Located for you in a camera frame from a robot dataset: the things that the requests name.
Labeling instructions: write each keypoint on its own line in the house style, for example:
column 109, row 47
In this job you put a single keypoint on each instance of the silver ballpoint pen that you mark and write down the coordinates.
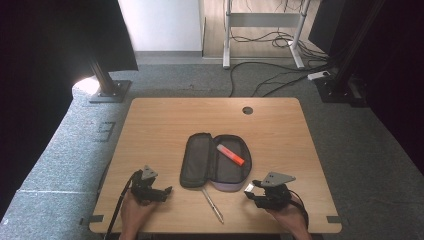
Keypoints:
column 213, row 206

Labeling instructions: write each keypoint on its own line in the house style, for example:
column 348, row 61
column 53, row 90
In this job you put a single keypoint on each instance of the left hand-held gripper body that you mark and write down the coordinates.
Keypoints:
column 143, row 190

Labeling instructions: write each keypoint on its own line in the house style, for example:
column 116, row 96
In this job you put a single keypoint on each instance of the person's left hand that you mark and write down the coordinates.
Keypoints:
column 133, row 218

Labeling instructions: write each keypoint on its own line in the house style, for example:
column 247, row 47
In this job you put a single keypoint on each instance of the black curtain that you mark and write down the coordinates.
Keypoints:
column 400, row 83
column 40, row 83

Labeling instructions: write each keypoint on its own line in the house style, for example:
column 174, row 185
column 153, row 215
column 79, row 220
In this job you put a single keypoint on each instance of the black metal stand with base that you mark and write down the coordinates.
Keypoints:
column 340, row 83
column 108, row 86

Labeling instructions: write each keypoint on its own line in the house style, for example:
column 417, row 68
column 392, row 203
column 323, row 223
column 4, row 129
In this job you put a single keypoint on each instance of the grey pencil case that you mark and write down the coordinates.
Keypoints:
column 203, row 163

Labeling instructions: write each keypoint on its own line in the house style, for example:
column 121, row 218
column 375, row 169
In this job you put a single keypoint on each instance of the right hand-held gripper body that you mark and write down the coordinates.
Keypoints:
column 276, row 196

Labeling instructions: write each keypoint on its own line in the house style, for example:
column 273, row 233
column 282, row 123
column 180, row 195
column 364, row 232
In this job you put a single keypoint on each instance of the white panel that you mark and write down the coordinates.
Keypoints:
column 163, row 25

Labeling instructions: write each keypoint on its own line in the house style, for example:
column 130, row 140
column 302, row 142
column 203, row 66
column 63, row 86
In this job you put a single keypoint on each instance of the white power strip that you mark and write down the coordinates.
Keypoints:
column 318, row 75

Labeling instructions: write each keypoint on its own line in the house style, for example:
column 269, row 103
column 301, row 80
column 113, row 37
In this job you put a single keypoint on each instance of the black flat panel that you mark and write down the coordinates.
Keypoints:
column 325, row 23

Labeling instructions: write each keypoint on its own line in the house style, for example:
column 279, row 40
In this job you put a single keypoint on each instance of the white metal desk frame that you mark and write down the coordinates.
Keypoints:
column 263, row 20

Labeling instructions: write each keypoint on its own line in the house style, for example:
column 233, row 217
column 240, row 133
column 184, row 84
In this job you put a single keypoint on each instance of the person's right hand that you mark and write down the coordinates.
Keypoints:
column 293, row 221

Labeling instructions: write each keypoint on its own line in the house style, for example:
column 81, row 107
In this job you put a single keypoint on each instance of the grey tape strip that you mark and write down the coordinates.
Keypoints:
column 95, row 219
column 334, row 219

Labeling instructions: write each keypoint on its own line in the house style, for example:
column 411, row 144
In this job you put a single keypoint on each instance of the orange highlighter marker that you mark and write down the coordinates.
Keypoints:
column 230, row 155

